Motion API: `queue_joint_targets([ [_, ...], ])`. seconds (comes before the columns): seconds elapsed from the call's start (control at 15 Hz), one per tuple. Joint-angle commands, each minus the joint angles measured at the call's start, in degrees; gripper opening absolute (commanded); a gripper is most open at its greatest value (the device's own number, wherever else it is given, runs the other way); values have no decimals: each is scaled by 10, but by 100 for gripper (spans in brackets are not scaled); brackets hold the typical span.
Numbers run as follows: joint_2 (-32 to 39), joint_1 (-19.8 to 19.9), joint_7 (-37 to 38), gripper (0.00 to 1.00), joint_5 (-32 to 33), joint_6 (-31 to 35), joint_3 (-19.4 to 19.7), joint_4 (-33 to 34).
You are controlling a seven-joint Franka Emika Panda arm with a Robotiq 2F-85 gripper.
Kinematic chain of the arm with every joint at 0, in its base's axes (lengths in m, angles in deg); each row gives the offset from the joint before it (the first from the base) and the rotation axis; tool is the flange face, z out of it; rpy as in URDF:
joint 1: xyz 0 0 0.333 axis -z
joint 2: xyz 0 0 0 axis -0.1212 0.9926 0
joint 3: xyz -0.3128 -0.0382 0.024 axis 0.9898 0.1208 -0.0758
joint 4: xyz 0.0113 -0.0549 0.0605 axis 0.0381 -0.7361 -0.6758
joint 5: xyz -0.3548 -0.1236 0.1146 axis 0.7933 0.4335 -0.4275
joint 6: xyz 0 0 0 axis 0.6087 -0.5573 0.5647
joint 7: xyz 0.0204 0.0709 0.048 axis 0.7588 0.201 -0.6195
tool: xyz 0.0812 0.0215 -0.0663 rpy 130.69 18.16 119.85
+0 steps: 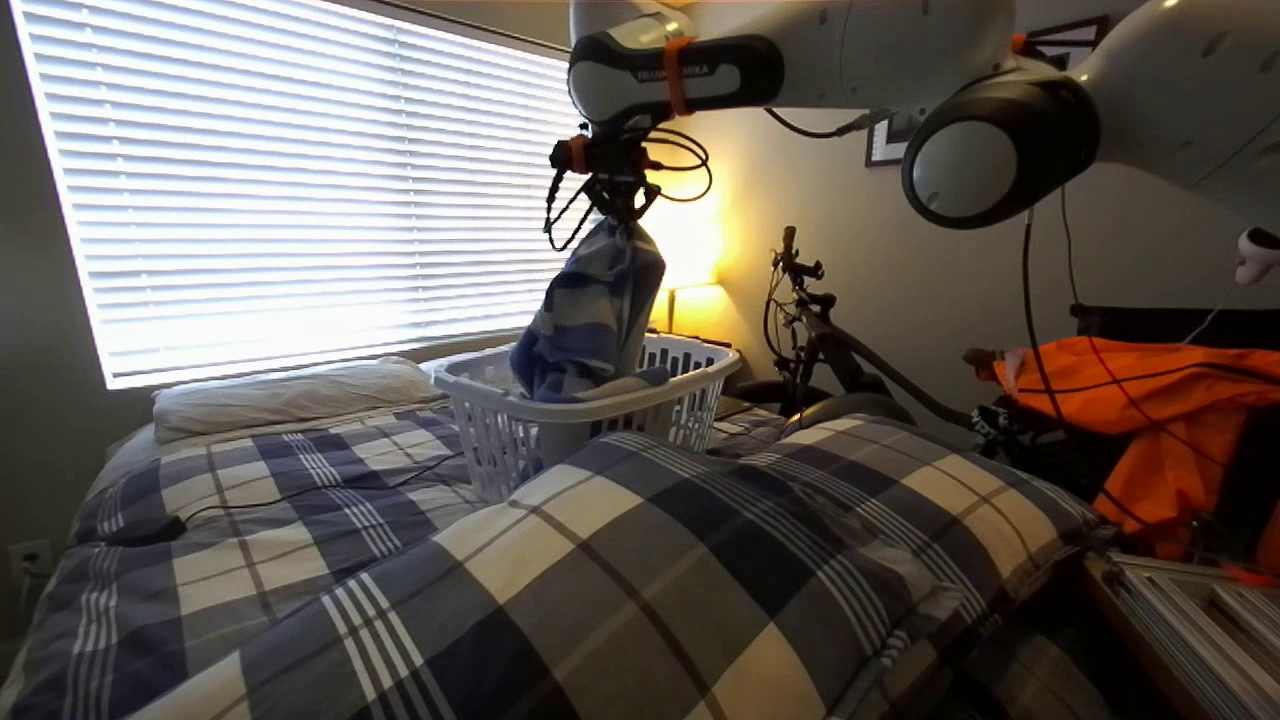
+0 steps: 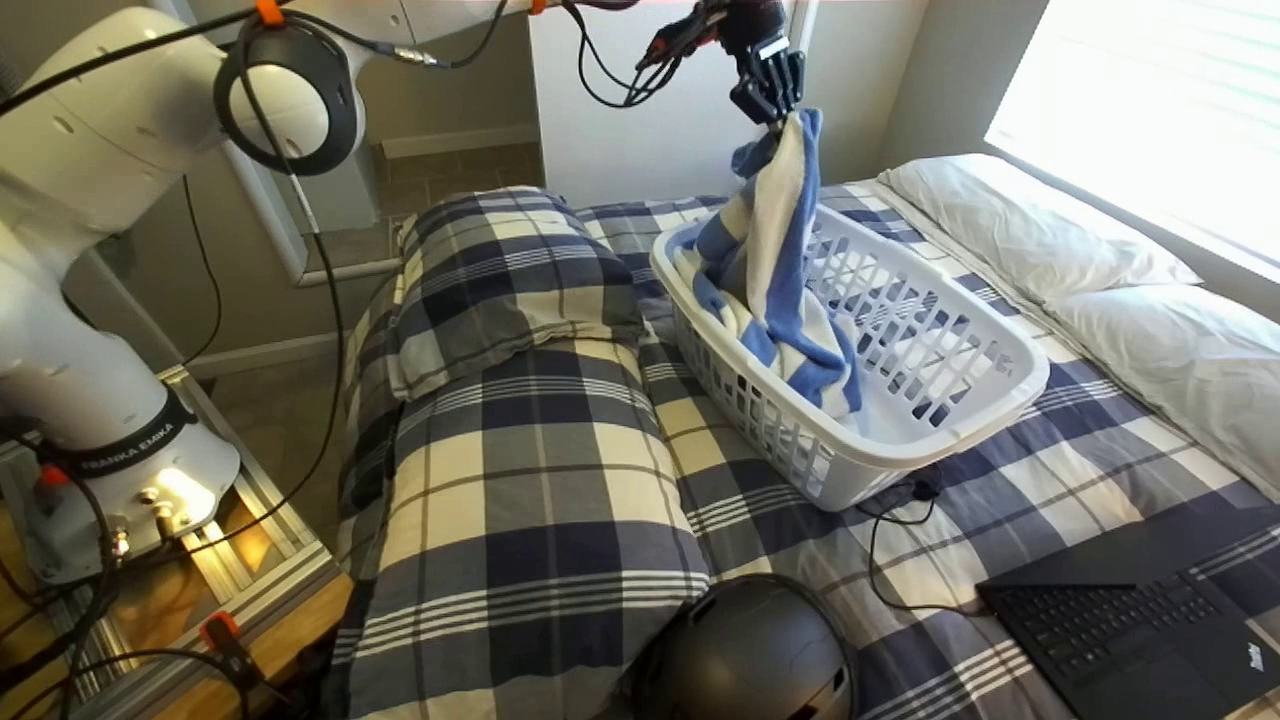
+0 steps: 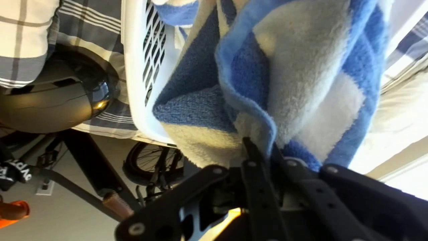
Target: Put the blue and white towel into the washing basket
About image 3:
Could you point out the black bicycle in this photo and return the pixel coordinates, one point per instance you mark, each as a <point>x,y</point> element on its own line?
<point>88,165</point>

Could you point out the white pillow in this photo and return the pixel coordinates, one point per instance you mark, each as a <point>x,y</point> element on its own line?
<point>401,120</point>

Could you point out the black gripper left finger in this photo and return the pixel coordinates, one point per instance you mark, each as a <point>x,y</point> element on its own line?
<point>222,201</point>

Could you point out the white wall outlet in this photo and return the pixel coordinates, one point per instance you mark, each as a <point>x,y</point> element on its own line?
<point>46,187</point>

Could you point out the white plastic washing basket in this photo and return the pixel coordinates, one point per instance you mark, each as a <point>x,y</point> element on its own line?
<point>134,67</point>

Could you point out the black helmet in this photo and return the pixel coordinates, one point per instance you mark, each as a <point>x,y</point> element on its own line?
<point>48,98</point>

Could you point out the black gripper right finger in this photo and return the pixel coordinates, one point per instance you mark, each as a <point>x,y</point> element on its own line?
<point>348,205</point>

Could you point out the blue and white striped towel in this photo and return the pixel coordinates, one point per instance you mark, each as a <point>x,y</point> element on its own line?
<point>302,75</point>

